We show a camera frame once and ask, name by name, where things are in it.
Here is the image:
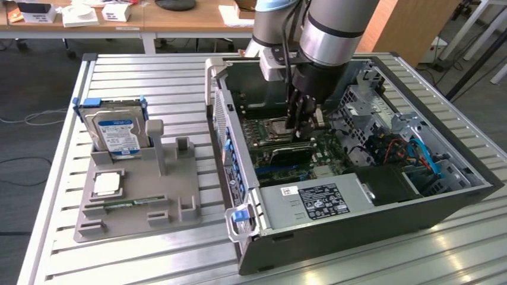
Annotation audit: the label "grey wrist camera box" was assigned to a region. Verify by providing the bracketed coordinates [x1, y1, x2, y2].
[259, 47, 297, 81]

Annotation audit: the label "grey metal pull handle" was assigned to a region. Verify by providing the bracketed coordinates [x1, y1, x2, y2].
[223, 201, 261, 242]

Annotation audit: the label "grey power supply unit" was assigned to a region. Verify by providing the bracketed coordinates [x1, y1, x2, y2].
[256, 173, 375, 232]

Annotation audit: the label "wooden desk white frame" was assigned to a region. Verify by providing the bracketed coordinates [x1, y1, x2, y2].
[141, 0, 364, 55]
[0, 0, 145, 40]

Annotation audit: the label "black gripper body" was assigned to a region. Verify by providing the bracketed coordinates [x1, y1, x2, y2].
[291, 60, 349, 107]

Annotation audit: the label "hard disk blue label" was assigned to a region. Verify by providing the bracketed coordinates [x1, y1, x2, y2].
[77, 103, 147, 157]

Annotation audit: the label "orange booklet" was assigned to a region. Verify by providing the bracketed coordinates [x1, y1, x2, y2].
[7, 3, 25, 24]

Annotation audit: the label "green motherboard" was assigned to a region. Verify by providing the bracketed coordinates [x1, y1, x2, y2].
[237, 100, 357, 188]

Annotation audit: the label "clean silver CPU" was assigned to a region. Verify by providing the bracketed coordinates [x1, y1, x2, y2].
[92, 172, 123, 196]

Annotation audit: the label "small white box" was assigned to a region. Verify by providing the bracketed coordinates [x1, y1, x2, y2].
[101, 3, 132, 22]

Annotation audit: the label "black slanted pole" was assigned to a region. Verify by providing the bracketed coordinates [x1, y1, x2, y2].
[446, 16, 507, 102]

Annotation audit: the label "white table frame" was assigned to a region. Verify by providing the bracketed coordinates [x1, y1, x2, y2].
[437, 0, 507, 86]

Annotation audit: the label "black open PC case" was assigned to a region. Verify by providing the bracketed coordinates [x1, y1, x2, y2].
[204, 56, 504, 277]

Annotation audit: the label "silver CPU in socket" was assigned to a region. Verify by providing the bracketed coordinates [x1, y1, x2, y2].
[263, 117, 299, 140]

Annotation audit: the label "silver metal drive bay cage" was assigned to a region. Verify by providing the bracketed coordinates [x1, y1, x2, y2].
[339, 61, 483, 198]

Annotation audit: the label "blue SATA cable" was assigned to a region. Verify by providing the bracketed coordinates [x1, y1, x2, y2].
[407, 137, 447, 181]

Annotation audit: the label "white paper stack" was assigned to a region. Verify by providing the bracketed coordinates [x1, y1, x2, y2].
[219, 5, 255, 28]

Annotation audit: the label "white floor cable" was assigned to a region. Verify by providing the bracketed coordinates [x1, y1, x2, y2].
[0, 107, 69, 125]

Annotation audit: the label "grey parts rack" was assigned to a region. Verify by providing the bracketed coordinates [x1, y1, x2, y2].
[73, 118, 205, 243]

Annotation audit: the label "wooden cabinet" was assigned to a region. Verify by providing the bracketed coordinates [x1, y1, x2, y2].
[356, 0, 466, 68]

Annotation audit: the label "black round object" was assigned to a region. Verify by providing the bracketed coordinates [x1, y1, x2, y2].
[153, 0, 197, 11]

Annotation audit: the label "white box black lid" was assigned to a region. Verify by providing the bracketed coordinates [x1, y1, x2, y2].
[17, 1, 57, 24]

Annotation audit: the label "white floor device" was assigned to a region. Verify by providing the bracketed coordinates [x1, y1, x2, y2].
[417, 37, 450, 65]

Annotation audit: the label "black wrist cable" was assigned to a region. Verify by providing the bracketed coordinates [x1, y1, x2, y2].
[277, 0, 297, 90]

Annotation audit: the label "green Nvidia graphics card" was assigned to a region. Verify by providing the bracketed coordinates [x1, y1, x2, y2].
[252, 145, 316, 169]

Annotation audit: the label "blue disk caddy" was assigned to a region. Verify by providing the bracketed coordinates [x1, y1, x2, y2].
[72, 95, 155, 149]

